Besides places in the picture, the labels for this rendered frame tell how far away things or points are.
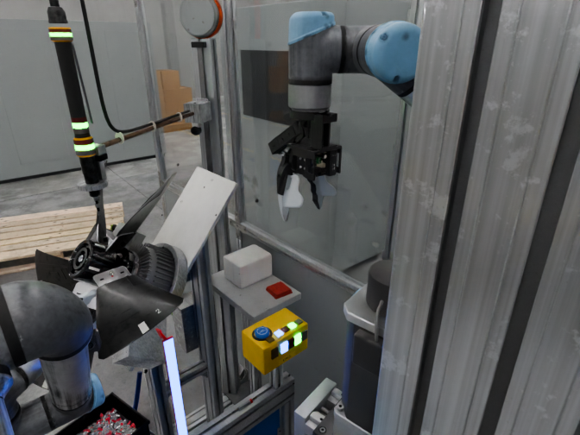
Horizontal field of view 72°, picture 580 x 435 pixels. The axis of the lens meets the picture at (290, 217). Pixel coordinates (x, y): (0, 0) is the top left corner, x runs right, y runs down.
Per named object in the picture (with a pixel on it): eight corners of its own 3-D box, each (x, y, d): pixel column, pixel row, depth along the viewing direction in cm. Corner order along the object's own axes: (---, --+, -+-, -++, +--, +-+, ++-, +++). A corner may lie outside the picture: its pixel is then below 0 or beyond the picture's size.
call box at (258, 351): (285, 334, 122) (285, 305, 118) (307, 352, 115) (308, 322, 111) (242, 359, 112) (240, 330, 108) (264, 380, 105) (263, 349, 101)
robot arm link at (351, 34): (413, 78, 62) (343, 78, 62) (393, 72, 73) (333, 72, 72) (420, 22, 59) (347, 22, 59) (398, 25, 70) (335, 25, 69)
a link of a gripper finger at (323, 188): (335, 216, 80) (324, 179, 74) (314, 207, 84) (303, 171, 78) (344, 206, 81) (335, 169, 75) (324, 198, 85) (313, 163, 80)
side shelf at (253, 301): (249, 264, 187) (249, 259, 186) (301, 299, 162) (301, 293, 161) (204, 283, 173) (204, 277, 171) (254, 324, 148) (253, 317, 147)
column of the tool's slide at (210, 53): (226, 383, 227) (197, 38, 154) (240, 386, 226) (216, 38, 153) (223, 392, 222) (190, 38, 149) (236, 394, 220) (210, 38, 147)
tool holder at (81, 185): (96, 179, 107) (88, 142, 103) (118, 180, 105) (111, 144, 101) (71, 190, 99) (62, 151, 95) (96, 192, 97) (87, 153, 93)
